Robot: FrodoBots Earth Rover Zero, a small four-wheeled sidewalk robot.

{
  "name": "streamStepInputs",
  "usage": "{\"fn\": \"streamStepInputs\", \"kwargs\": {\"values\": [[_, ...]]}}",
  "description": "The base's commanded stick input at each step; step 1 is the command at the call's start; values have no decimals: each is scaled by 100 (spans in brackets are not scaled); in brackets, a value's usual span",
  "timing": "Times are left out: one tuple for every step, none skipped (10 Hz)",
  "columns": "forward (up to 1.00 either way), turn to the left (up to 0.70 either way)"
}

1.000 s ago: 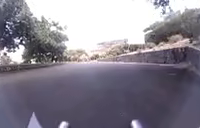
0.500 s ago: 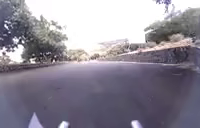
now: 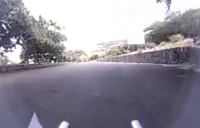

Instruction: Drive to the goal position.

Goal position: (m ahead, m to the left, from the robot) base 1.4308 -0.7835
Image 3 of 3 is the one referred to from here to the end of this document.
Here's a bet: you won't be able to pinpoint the large leafy tree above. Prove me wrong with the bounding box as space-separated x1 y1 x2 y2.
0 0 34 66

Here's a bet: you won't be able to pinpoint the dry grass slope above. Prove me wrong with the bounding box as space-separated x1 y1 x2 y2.
134 33 197 52

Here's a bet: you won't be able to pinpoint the stone retaining wall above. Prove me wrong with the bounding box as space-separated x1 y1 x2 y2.
97 45 200 78

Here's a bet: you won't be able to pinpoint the bushes above wall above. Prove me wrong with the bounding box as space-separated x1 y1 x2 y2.
143 5 200 45

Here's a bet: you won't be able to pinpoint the dark asphalt road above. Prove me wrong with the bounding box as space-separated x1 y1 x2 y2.
0 61 200 128

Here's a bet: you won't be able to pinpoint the low pale bushes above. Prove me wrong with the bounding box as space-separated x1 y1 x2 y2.
65 49 91 63

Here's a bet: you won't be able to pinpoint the round green tree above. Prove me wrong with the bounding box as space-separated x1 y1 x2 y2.
19 14 69 64

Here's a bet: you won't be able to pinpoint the robot's own part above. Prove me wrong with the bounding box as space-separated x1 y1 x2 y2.
58 120 70 128
130 119 143 128

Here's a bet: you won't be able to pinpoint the low stone wall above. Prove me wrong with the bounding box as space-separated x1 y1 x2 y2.
0 61 66 75

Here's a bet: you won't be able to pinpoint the overhanging tree branch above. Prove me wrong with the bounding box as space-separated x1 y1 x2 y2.
156 0 173 13

